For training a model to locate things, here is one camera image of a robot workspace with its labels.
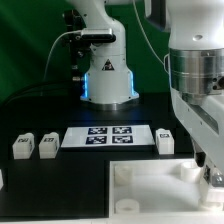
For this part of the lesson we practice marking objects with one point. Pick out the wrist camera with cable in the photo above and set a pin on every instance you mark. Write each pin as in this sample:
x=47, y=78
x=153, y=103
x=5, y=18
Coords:
x=98, y=35

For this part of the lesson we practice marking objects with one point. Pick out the white sheet with fiducial markers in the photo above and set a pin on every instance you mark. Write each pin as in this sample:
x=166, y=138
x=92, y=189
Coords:
x=97, y=136

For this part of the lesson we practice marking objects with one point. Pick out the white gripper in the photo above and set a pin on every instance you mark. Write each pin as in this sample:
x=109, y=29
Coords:
x=205, y=124

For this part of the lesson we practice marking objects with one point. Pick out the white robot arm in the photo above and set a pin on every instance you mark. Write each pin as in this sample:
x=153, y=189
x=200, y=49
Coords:
x=195, y=65

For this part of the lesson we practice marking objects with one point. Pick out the white square tabletop tray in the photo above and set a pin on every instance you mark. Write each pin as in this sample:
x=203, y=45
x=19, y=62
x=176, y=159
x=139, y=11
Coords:
x=164, y=191

